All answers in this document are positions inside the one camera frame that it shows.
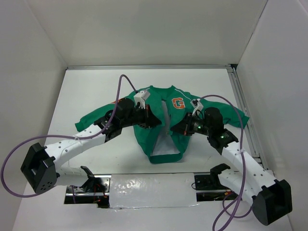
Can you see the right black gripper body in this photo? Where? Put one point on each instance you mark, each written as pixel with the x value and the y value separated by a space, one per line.
pixel 193 124

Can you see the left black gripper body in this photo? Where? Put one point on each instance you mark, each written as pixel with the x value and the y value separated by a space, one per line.
pixel 137 117

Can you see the green jacket with white lining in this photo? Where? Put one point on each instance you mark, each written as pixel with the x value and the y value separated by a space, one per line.
pixel 170 105

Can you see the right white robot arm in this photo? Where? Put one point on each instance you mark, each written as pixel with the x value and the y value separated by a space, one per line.
pixel 269 198

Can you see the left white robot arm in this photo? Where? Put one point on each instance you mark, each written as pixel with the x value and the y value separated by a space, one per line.
pixel 42 165

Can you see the white taped cover plate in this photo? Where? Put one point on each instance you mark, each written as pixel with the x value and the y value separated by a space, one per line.
pixel 152 190

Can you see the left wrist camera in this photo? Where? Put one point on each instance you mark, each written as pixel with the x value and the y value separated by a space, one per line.
pixel 140 98

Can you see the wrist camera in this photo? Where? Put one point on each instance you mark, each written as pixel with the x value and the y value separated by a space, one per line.
pixel 140 98
pixel 197 105

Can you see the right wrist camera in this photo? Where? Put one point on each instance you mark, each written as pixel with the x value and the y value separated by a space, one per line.
pixel 197 105

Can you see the aluminium frame rail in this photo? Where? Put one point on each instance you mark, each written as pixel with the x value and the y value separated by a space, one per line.
pixel 253 141

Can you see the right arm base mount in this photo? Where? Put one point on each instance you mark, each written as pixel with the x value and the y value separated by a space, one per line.
pixel 208 186

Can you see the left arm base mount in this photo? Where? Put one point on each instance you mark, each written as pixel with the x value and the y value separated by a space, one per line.
pixel 93 191

